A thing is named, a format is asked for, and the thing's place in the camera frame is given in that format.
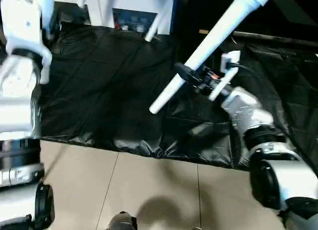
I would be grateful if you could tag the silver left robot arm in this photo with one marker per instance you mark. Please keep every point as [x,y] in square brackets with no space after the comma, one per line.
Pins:
[17,110]

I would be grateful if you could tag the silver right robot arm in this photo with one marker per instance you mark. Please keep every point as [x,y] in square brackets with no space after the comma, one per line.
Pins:
[261,130]

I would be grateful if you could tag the small tan label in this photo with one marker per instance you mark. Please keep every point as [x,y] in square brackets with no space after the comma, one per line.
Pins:
[204,31]

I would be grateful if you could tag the black glossy mat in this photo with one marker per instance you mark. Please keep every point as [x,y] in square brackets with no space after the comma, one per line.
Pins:
[124,91]

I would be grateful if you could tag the long black bar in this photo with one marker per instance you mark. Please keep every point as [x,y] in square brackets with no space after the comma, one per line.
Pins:
[273,38]

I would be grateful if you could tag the white cabinet with glass doors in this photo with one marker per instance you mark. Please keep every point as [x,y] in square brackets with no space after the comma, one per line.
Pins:
[139,6]

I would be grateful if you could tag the dark robot torso part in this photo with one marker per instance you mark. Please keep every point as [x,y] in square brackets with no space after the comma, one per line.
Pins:
[123,222]

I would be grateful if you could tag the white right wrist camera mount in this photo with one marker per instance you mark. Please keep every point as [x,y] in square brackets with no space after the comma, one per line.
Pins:
[226,71]

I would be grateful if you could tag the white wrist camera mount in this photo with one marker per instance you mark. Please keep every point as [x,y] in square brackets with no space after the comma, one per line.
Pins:
[24,31]
[226,71]

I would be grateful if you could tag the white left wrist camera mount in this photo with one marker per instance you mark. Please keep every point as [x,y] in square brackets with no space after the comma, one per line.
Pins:
[24,31]

